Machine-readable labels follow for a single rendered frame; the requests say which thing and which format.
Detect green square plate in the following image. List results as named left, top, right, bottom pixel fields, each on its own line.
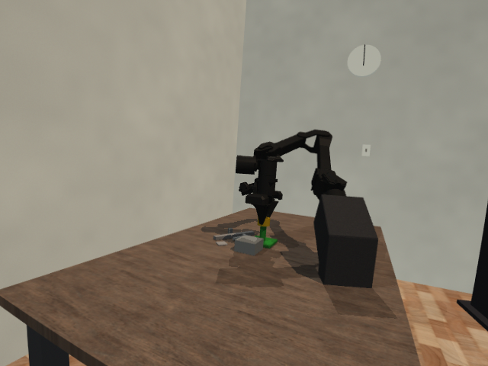
left=255, top=226, right=278, bottom=249

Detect yellow round nut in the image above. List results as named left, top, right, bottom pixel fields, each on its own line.
left=258, top=217, right=270, bottom=226

